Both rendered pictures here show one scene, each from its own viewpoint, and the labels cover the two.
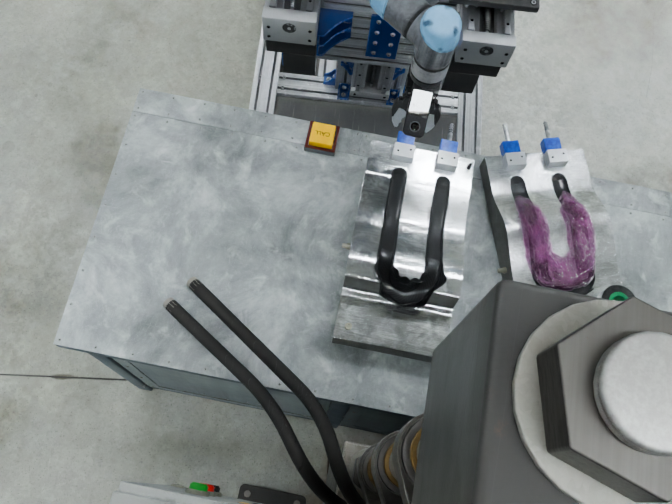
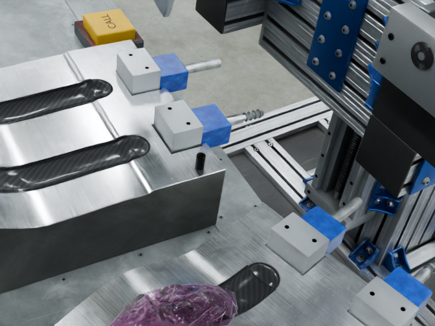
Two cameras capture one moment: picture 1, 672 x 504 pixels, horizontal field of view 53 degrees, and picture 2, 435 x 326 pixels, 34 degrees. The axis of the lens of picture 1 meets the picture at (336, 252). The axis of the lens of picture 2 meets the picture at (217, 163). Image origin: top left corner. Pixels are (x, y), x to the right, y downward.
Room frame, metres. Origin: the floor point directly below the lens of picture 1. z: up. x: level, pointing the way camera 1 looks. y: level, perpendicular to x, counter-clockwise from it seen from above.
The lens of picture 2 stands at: (0.51, -0.74, 1.41)
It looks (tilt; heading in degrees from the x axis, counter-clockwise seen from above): 43 degrees down; 54
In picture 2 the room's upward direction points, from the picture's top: 9 degrees clockwise
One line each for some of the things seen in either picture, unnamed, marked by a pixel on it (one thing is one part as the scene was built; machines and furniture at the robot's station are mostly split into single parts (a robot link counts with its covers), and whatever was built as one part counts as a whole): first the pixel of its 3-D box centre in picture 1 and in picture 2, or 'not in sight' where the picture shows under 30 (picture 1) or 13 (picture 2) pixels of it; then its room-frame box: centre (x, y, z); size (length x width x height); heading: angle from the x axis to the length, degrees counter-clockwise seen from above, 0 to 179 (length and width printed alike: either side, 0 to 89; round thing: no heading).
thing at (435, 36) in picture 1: (436, 37); not in sight; (0.85, -0.12, 1.31); 0.09 x 0.08 x 0.11; 53
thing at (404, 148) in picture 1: (405, 138); (173, 72); (0.87, -0.12, 0.89); 0.13 x 0.05 x 0.05; 178
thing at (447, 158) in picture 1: (448, 146); (213, 125); (0.86, -0.23, 0.89); 0.13 x 0.05 x 0.05; 178
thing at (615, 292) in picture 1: (616, 304); not in sight; (0.51, -0.64, 0.93); 0.08 x 0.08 x 0.04
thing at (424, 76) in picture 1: (428, 63); not in sight; (0.84, -0.12, 1.23); 0.08 x 0.08 x 0.05
